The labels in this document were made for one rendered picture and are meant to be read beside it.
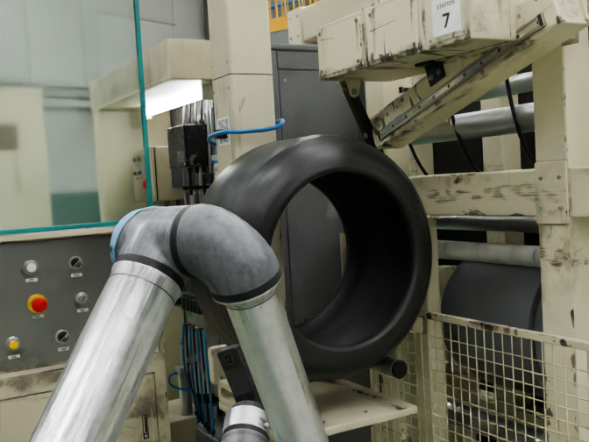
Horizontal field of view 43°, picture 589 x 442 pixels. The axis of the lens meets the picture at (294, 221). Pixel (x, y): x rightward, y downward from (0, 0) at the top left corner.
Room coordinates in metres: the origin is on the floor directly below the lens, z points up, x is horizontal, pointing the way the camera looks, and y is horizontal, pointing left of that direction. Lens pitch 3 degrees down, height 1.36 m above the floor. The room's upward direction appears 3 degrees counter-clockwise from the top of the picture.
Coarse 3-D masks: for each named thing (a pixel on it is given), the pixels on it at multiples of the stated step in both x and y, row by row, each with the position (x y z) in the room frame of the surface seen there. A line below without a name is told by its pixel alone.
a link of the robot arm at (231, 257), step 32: (192, 224) 1.12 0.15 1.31; (224, 224) 1.12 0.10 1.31; (192, 256) 1.11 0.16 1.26; (224, 256) 1.10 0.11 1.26; (256, 256) 1.11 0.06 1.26; (224, 288) 1.11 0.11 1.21; (256, 288) 1.11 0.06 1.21; (256, 320) 1.14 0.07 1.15; (256, 352) 1.16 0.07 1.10; (288, 352) 1.18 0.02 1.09; (256, 384) 1.21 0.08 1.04; (288, 384) 1.19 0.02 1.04; (288, 416) 1.20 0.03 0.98; (320, 416) 1.26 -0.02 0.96
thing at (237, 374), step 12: (228, 348) 1.44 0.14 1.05; (240, 348) 1.45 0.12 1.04; (228, 360) 1.43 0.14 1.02; (240, 360) 1.43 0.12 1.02; (228, 372) 1.44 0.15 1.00; (240, 372) 1.43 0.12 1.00; (240, 384) 1.44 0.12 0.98; (252, 384) 1.44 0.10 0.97; (240, 396) 1.44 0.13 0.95; (252, 396) 1.43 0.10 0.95
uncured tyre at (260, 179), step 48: (288, 144) 1.69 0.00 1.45; (336, 144) 1.71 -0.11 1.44; (240, 192) 1.62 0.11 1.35; (288, 192) 1.62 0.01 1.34; (336, 192) 2.01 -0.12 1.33; (384, 192) 1.94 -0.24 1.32; (384, 240) 2.02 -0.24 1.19; (192, 288) 1.77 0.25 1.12; (384, 288) 1.99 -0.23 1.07; (336, 336) 1.97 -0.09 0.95; (384, 336) 1.73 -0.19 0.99
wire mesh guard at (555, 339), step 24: (432, 312) 1.95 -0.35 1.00; (432, 336) 1.95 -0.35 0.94; (528, 336) 1.65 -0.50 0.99; (552, 336) 1.59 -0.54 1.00; (408, 360) 2.04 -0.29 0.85; (576, 360) 1.55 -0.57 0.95; (384, 384) 2.15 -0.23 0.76; (504, 384) 1.73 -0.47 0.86; (528, 384) 1.67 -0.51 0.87; (576, 384) 1.55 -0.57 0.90; (456, 432) 1.89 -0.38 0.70
